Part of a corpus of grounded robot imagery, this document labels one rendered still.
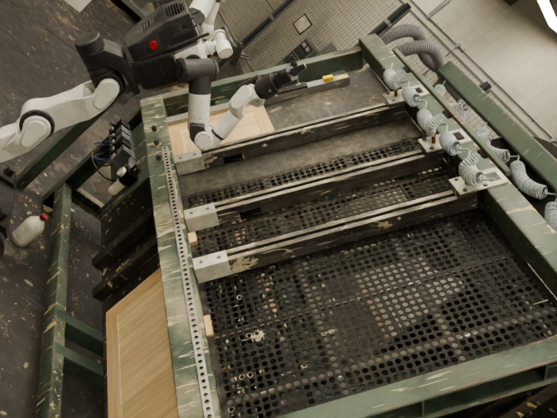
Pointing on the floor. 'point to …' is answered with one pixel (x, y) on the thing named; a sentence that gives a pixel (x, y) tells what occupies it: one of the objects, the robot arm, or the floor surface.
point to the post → (55, 151)
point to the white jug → (28, 230)
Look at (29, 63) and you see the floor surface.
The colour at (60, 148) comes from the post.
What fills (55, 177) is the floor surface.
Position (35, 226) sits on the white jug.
